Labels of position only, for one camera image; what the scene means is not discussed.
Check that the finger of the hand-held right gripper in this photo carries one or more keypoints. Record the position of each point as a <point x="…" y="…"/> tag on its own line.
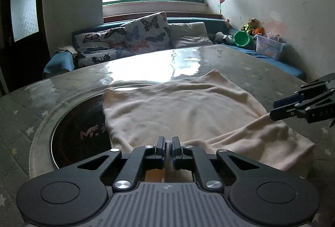
<point x="290" y="100"/>
<point x="285" y="113"/>

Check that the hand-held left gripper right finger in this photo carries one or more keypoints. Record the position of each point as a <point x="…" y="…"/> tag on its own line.
<point x="176" y="148"/>

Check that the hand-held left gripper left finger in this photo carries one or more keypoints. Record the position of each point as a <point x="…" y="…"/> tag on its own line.
<point x="160" y="148"/>

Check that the white towel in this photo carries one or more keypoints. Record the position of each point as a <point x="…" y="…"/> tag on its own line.
<point x="183" y="106"/>

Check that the teal sofa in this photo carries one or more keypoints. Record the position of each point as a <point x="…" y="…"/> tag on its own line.
<point x="277" y="63"/>

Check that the clear plastic storage box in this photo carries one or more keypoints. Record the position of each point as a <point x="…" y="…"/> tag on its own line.
<point x="269" y="47"/>

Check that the orange plush toy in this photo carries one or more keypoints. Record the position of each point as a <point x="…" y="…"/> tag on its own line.
<point x="259" y="30"/>

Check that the green plastic bucket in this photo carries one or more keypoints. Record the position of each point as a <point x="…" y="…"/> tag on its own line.
<point x="242" y="39"/>

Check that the round black induction cooktop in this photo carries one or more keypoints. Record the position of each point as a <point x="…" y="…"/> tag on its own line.
<point x="78" y="132"/>

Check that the brown teddy bear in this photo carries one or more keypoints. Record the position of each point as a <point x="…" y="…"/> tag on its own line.
<point x="251" y="24"/>

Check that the grey plush toy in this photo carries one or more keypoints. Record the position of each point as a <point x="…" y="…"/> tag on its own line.
<point x="222" y="38"/>

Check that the pink plush toy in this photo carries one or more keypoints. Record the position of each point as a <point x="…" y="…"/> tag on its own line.
<point x="227" y="23"/>

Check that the beige pillow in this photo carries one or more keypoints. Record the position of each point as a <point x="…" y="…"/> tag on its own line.
<point x="188" y="33"/>

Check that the square butterfly print pillow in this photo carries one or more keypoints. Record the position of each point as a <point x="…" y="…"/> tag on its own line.
<point x="148" y="32"/>

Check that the long butterfly print pillow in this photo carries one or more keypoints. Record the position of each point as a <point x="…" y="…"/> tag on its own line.
<point x="99" y="46"/>

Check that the blue towel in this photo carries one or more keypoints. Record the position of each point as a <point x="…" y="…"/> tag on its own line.
<point x="59" y="63"/>

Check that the small white cloth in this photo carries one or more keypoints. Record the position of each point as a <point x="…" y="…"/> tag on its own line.
<point x="66" y="49"/>

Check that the dark wooden door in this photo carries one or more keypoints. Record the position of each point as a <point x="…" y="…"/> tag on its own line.
<point x="23" y="7"/>

